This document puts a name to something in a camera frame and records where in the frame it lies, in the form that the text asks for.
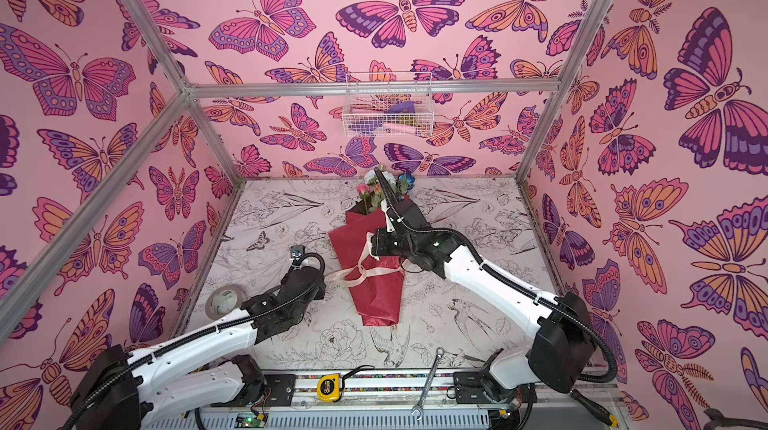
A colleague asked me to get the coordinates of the blue fake rose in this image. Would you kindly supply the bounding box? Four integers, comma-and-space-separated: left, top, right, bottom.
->
397, 172, 415, 195

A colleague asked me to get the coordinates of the cream satin ribbon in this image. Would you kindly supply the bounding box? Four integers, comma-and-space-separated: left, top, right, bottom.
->
324, 229, 405, 299

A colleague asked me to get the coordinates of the dark red wrapping paper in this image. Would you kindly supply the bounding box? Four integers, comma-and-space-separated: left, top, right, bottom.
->
328, 207, 405, 327

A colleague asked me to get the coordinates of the white fake rose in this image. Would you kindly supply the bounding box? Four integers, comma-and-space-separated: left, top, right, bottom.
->
357, 165, 413, 215

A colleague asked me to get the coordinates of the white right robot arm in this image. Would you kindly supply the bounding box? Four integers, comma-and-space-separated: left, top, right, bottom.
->
370, 200, 619, 398

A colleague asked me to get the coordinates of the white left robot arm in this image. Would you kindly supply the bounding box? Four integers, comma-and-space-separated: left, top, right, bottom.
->
63, 246, 326, 429

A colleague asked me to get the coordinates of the clear tape roll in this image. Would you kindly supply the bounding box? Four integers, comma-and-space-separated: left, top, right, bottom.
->
204, 284, 246, 320

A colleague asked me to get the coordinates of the yellow tape measure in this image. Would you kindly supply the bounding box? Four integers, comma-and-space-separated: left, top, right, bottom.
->
316, 373, 344, 403

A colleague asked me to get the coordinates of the green circuit board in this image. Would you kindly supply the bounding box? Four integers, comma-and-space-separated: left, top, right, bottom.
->
235, 413, 268, 429

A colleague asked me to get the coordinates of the silver combination wrench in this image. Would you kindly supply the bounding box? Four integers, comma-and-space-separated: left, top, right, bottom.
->
411, 347, 445, 421

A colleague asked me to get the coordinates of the black yellow screwdriver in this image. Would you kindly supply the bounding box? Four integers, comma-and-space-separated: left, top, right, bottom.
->
570, 389, 618, 428

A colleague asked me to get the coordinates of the white wire basket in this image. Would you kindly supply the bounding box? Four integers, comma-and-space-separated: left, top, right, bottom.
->
340, 70, 435, 138

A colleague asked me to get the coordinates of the aluminium frame crossbar back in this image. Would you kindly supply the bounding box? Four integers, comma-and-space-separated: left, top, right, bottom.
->
187, 78, 560, 100

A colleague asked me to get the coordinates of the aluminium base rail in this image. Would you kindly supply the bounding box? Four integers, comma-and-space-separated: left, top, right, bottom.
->
149, 366, 619, 416

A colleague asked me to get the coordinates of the aluminium frame post right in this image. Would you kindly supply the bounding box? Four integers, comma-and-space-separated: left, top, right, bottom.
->
508, 0, 614, 184

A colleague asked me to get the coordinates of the aluminium frame post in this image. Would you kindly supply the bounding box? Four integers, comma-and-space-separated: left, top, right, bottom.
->
508, 0, 614, 184
121, 0, 240, 185

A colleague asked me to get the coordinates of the aluminium frame post left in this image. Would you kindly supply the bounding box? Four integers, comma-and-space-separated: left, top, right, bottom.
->
121, 0, 240, 185

